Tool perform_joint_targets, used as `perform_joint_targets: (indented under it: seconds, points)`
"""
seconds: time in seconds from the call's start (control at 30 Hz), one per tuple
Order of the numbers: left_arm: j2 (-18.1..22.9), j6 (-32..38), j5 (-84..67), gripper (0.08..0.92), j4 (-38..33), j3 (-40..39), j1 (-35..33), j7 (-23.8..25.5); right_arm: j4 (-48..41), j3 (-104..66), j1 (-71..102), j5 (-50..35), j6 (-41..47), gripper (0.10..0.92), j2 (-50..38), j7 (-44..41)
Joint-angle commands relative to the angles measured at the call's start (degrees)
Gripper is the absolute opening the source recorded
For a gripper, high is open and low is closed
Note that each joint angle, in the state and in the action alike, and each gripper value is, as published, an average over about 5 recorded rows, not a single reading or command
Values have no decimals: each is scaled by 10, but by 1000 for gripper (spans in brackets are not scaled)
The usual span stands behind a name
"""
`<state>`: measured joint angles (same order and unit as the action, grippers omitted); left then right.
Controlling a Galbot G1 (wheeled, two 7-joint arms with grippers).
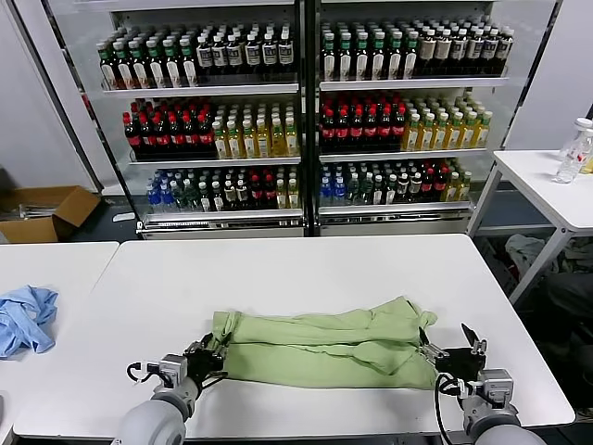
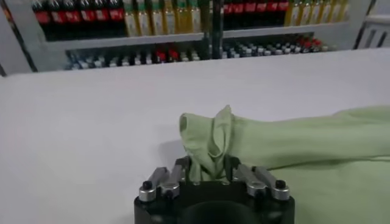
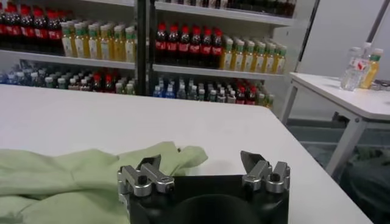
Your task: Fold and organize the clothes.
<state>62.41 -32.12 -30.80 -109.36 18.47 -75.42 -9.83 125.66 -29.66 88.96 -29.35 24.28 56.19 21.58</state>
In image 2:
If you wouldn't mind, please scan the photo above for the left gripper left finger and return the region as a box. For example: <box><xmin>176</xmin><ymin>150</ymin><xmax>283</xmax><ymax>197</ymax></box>
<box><xmin>138</xmin><ymin>155</ymin><xmax>193</xmax><ymax>204</ymax></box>

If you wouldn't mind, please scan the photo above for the light green T-shirt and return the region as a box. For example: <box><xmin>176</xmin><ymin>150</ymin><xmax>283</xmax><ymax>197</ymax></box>
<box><xmin>179</xmin><ymin>105</ymin><xmax>390</xmax><ymax>224</ymax></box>

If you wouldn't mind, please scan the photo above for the glass door drinks cooler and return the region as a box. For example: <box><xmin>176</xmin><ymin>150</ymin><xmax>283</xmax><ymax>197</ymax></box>
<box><xmin>0</xmin><ymin>0</ymin><xmax>214</xmax><ymax>77</ymax></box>
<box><xmin>211</xmin><ymin>0</ymin><xmax>375</xmax><ymax>60</ymax></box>

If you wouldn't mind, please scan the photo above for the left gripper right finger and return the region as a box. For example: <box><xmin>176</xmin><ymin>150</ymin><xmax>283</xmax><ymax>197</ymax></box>
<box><xmin>224</xmin><ymin>155</ymin><xmax>291</xmax><ymax>202</ymax></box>

